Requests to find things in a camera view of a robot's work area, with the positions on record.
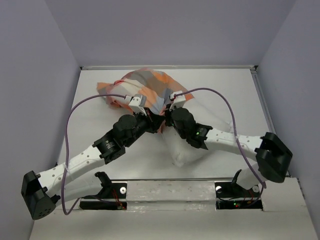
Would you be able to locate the white pillow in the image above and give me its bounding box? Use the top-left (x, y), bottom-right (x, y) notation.
top-left (161, 98), bottom-right (231, 167)

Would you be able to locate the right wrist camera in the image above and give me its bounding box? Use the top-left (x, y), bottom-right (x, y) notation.
top-left (169, 91), bottom-right (186, 111)

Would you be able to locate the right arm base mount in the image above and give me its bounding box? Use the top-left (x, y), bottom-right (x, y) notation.
top-left (215, 169), bottom-right (263, 210)

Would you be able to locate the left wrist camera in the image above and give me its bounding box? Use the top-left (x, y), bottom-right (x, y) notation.
top-left (124, 94), bottom-right (147, 115)

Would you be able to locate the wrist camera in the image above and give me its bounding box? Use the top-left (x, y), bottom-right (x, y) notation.
top-left (169, 91), bottom-right (186, 111)
top-left (124, 94), bottom-right (147, 115)

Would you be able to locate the orange blue checked pillowcase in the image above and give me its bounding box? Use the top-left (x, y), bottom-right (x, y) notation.
top-left (96, 67), bottom-right (195, 135)

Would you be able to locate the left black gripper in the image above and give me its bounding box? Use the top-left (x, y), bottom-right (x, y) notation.
top-left (123, 107), bottom-right (165, 148)

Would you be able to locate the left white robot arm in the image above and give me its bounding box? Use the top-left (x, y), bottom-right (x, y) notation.
top-left (21, 110), bottom-right (165, 220)

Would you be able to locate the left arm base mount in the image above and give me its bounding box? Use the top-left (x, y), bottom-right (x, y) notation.
top-left (79, 172), bottom-right (128, 211)

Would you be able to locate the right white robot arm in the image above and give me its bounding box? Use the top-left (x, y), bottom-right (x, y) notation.
top-left (164, 107), bottom-right (293, 196)

